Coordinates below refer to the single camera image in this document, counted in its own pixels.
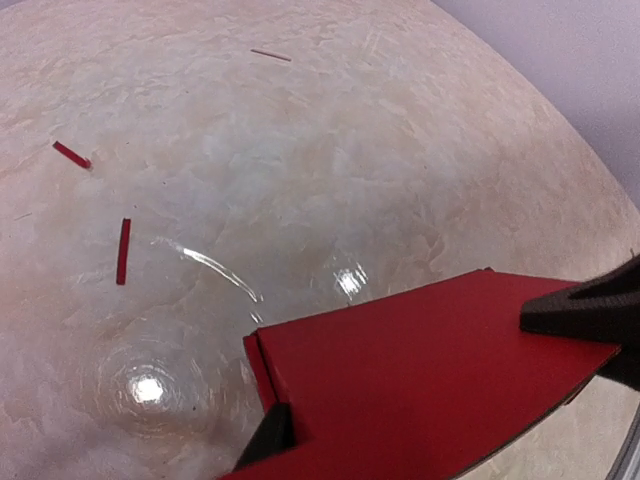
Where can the torn red paper scrap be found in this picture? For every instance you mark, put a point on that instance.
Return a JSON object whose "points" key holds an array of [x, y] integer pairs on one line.
{"points": [[123, 249]]}

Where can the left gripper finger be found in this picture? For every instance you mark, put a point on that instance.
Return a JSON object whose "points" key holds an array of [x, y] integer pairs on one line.
{"points": [[274, 435]]}

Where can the front aluminium rail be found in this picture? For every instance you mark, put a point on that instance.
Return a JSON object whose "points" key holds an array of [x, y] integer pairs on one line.
{"points": [[627, 463]]}

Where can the red paper box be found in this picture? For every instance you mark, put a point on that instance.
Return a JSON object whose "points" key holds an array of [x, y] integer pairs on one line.
{"points": [[420, 385]]}

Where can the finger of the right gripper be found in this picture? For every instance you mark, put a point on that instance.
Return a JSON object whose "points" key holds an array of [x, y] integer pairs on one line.
{"points": [[604, 309]]}

